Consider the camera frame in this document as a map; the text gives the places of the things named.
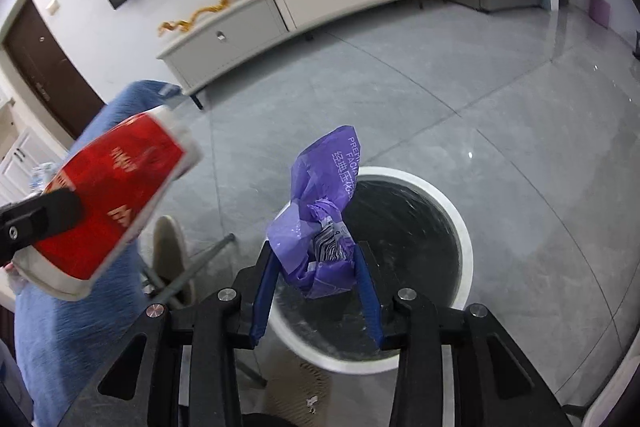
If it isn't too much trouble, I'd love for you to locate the beige slipper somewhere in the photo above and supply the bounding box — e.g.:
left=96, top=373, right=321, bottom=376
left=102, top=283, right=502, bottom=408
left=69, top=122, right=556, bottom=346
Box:
left=152, top=215, right=189, bottom=285

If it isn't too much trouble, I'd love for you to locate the white shoe cabinet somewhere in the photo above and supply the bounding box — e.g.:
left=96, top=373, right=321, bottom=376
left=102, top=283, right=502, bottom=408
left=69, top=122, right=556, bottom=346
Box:
left=0, top=95, right=68, bottom=203

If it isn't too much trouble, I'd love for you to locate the purple plastic bag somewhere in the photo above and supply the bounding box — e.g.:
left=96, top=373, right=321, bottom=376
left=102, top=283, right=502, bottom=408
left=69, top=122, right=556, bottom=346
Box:
left=267, top=126, right=360, bottom=299

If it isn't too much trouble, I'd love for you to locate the blue fluffy rug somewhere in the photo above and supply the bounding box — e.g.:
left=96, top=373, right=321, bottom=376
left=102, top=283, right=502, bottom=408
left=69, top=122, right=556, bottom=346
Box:
left=13, top=79, right=184, bottom=427

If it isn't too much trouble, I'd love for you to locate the red white paper box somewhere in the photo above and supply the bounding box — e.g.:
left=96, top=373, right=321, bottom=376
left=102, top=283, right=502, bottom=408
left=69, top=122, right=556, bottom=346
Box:
left=10, top=105, right=202, bottom=301

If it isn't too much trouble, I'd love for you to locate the brown entrance door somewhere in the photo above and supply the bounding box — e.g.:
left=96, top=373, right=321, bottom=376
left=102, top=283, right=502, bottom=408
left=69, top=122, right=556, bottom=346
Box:
left=3, top=0, right=104, bottom=139

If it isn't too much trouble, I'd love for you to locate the white TV cabinet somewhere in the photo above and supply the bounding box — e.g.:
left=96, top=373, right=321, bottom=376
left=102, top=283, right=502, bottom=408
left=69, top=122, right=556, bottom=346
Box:
left=157, top=0, right=397, bottom=101

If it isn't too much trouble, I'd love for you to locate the white round trash bin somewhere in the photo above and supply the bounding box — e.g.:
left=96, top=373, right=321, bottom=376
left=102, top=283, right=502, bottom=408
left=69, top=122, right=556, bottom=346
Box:
left=269, top=167, right=473, bottom=376

